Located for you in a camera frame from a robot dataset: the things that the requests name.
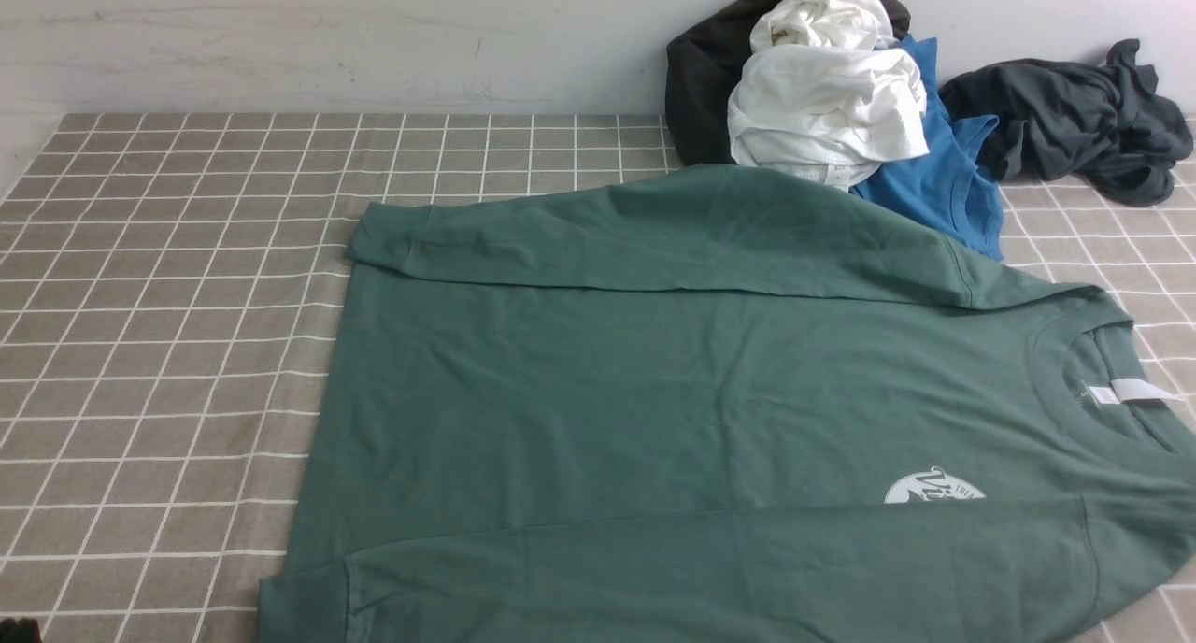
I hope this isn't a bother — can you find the green long-sleeved shirt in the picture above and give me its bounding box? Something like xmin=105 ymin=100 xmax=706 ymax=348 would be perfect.
xmin=256 ymin=165 xmax=1192 ymax=642

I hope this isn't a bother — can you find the black garment under white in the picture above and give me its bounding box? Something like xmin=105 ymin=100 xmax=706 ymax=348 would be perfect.
xmin=663 ymin=0 xmax=910 ymax=165

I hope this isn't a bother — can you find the white crumpled garment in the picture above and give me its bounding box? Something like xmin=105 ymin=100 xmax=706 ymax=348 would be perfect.
xmin=727 ymin=0 xmax=930 ymax=191

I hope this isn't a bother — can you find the blue garment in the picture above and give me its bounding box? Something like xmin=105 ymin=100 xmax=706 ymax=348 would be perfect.
xmin=852 ymin=36 xmax=1003 ymax=261

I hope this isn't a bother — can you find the grey checkered tablecloth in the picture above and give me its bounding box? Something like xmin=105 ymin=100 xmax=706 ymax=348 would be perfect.
xmin=4 ymin=114 xmax=1192 ymax=642

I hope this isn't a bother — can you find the dark grey crumpled garment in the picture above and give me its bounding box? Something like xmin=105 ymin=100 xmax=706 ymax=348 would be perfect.
xmin=939 ymin=39 xmax=1192 ymax=207

